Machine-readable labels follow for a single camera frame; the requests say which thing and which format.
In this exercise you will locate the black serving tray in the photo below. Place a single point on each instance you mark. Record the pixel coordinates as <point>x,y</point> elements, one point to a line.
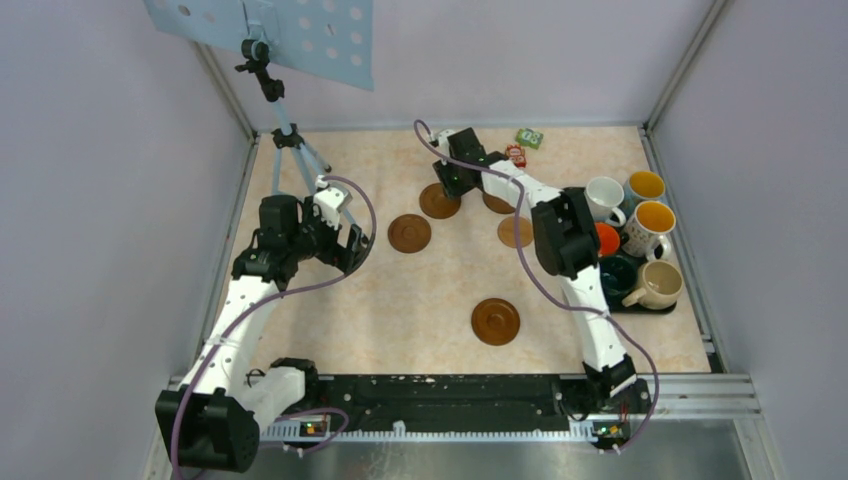
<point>582,283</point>

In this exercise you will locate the brown ridged coaster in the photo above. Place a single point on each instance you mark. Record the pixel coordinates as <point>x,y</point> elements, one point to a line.
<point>434,202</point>
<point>495,321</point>
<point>409,233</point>
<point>497,205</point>

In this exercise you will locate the beige ceramic mug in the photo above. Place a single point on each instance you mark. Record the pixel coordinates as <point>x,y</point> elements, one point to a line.
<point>660,284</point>

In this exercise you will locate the orange glass cup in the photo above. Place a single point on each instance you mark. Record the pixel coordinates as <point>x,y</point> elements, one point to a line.
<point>609,238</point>

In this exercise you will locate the light blue tripod stand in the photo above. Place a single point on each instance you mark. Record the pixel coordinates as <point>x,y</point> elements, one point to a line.
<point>286,136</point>

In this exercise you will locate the brown ridged coaster front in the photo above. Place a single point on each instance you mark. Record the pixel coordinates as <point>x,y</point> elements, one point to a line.
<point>495,321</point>

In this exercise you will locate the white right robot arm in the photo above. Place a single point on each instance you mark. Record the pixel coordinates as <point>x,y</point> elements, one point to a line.
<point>609,368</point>

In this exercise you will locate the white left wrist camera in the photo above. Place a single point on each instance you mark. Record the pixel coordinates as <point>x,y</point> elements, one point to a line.
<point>331,199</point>

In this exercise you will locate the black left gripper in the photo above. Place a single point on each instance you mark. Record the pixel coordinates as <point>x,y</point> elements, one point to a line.
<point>336,254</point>

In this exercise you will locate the green owl toy block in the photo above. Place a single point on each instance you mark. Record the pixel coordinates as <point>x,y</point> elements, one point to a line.
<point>529,138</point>

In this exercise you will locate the dark teal glass cup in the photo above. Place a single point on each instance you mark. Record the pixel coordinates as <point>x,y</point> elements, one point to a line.
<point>619,277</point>

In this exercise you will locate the light wood coaster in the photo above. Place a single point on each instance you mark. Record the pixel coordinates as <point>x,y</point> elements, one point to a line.
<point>515,232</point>

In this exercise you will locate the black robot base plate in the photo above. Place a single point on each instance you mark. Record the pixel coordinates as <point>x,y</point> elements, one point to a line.
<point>468,403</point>

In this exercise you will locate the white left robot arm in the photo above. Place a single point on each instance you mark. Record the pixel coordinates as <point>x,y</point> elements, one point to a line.
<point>213,420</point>

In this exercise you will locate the patterned white mug yellow inside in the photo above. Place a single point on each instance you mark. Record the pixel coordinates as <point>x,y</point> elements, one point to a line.
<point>646,232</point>

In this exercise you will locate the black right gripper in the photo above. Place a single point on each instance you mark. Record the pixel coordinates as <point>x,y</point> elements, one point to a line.
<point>442,169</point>

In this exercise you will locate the red owl toy block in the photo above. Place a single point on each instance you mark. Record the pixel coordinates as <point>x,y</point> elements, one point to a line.
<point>517,155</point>

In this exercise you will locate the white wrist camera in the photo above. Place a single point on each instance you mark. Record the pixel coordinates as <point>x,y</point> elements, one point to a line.
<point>440,141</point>
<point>331,199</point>

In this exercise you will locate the white ceramic mug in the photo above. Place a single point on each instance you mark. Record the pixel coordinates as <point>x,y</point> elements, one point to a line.
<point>604,196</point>

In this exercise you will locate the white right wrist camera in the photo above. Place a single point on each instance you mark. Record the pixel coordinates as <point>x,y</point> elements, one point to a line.
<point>440,141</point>

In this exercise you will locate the light blue perforated board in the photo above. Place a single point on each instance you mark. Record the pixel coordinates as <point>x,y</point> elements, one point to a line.
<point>328,39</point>

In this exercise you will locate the blue mug yellow inside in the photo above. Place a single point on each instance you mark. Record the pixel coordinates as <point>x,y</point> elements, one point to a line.
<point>642,186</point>

